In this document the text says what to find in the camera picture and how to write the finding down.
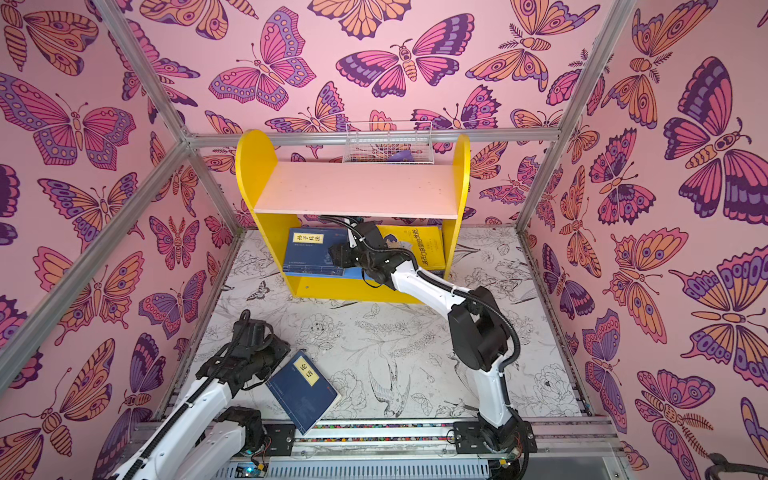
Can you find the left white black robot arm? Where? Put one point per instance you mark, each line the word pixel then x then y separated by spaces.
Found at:
pixel 205 430

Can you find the small green circuit board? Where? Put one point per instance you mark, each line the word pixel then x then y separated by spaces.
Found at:
pixel 250 470

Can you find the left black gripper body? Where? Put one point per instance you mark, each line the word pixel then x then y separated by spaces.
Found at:
pixel 271 353

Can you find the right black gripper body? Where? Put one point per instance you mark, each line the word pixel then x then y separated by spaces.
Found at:
pixel 347 257

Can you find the navy book bottom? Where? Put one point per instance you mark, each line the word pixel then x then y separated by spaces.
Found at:
pixel 303 392

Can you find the yellow wooden bookshelf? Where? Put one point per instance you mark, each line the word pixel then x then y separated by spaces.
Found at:
pixel 278 193

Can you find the yellow cartoon book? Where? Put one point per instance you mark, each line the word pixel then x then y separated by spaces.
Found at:
pixel 425 242

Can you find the clear wire basket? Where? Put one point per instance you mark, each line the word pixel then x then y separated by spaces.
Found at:
pixel 389 142

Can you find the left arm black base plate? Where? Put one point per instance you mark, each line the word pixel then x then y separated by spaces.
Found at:
pixel 278 440

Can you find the aluminium mounting rail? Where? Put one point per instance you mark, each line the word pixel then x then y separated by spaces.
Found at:
pixel 575 448

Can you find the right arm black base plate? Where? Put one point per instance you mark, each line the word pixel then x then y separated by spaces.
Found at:
pixel 479 437

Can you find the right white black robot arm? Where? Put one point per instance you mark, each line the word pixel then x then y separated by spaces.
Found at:
pixel 482 337

